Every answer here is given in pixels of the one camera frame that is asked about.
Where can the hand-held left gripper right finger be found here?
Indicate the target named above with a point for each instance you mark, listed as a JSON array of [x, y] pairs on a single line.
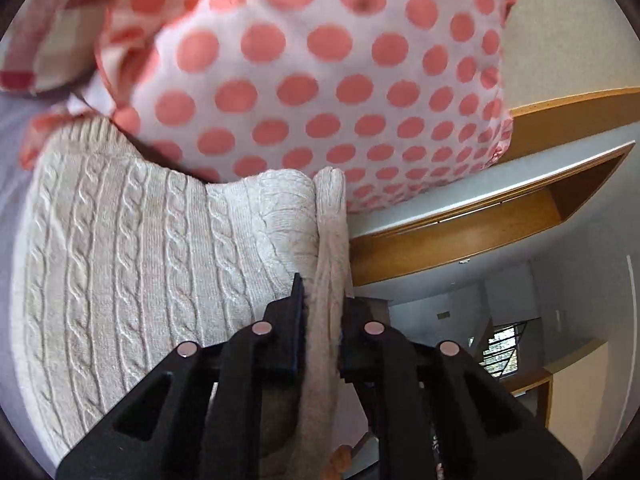
[[350, 350]]

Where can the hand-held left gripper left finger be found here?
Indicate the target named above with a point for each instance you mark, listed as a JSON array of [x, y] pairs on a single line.
[[296, 330]]

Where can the window with railing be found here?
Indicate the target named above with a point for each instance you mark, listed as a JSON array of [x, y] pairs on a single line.
[[502, 355]]

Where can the wooden headboard shelf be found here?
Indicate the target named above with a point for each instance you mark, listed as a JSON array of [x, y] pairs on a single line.
[[480, 220]]

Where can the wooden cabinet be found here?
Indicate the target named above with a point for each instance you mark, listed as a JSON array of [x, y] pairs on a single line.
[[545, 400]]

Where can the white pillow with coral dots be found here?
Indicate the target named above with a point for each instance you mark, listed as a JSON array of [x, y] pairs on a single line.
[[320, 75]]

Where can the red checked pillow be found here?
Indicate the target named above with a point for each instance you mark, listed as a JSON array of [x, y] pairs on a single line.
[[45, 45]]

